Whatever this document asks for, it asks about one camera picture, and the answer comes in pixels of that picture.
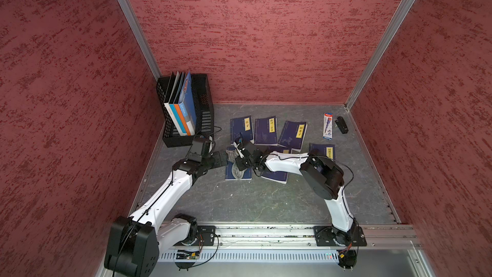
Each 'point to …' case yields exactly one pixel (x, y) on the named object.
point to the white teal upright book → (175, 82)
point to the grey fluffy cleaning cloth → (231, 156)
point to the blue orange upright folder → (186, 109)
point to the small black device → (341, 123)
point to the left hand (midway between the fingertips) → (218, 161)
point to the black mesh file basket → (204, 113)
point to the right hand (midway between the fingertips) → (239, 162)
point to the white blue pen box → (327, 126)
